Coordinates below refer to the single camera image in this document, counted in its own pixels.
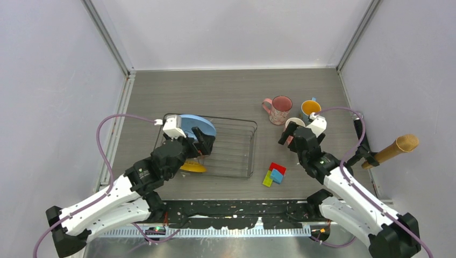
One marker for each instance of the blue toy block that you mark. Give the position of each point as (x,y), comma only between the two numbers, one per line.
(276,176)

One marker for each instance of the yellow patterned plate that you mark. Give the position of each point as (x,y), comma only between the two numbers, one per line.
(194,167)

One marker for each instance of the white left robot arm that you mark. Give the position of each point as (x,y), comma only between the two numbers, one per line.
(131,197)

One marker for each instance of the blue butterfly mug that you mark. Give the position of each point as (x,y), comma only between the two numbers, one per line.
(308,107)

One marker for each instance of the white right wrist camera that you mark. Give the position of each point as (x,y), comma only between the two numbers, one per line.
(317,124)

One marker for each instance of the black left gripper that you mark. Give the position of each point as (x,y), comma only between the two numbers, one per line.
(205,142)

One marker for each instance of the patterned pink mug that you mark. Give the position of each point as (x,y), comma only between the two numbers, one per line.
(278,109)

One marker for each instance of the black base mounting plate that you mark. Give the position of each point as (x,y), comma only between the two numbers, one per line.
(237,214)

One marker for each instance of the plain pink mug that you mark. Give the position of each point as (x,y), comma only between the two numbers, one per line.
(296,121)

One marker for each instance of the red toy block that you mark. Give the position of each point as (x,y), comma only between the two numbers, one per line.
(279,168)

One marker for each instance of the black microphone stand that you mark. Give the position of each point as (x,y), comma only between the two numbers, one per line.
(363,152)

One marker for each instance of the black wire dish rack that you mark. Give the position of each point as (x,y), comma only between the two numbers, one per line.
(233,149)

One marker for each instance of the yellow-green toy block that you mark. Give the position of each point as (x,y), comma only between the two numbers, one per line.
(267,181)

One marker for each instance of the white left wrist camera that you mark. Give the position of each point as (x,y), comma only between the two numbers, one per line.
(171,126)

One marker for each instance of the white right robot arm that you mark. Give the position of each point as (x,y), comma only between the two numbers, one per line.
(384,232)

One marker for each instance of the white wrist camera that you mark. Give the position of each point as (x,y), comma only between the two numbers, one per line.
(171,126)
(317,124)

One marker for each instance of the light blue plate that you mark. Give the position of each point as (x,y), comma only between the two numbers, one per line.
(188,121)

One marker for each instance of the gold microphone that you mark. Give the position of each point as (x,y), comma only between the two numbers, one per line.
(403,144)

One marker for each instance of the black silver microphone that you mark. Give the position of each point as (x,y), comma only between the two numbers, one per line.
(358,128)

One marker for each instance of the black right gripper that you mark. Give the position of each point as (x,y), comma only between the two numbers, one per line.
(289,131)

